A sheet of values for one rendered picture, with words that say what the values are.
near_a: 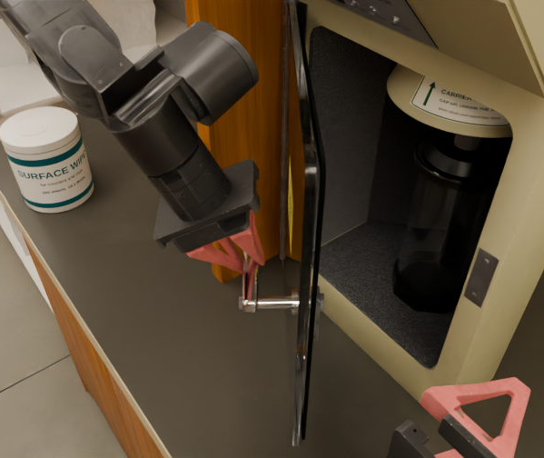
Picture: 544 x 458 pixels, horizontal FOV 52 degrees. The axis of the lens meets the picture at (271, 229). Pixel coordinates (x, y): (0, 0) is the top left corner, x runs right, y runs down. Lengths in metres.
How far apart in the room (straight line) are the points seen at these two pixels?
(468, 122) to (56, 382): 1.70
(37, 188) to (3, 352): 1.18
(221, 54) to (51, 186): 0.64
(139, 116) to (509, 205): 0.32
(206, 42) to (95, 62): 0.09
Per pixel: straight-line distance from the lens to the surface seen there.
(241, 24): 0.69
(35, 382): 2.06
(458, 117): 0.57
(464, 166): 0.65
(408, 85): 0.60
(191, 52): 0.50
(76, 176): 1.07
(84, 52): 0.47
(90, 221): 1.07
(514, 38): 0.38
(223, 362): 0.82
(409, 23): 0.47
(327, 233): 0.85
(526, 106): 0.49
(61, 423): 1.95
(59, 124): 1.06
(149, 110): 0.46
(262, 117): 0.77
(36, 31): 0.50
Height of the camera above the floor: 1.61
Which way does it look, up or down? 42 degrees down
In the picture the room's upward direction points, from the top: straight up
